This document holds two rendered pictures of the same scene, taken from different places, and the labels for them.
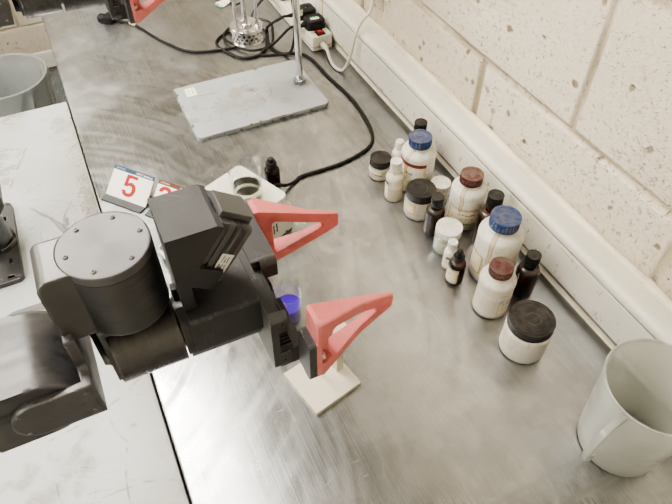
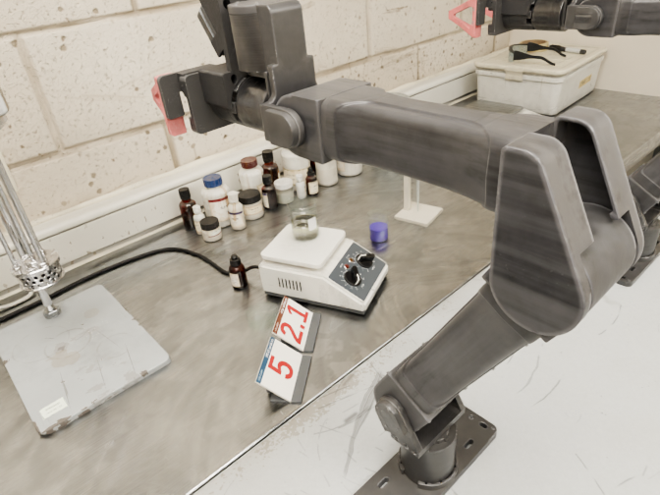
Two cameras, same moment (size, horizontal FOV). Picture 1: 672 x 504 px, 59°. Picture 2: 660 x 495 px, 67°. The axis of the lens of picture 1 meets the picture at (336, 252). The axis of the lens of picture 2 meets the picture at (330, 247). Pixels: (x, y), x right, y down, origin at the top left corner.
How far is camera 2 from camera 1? 1.28 m
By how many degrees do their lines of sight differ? 75
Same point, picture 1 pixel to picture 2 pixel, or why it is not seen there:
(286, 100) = (91, 312)
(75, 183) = (278, 450)
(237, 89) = (57, 360)
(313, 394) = (431, 211)
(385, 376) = (399, 198)
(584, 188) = not seen: hidden behind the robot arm
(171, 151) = (193, 378)
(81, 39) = not seen: outside the picture
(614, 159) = not seen: hidden behind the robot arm
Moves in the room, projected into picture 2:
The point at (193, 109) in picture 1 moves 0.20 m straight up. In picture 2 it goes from (102, 386) to (51, 278)
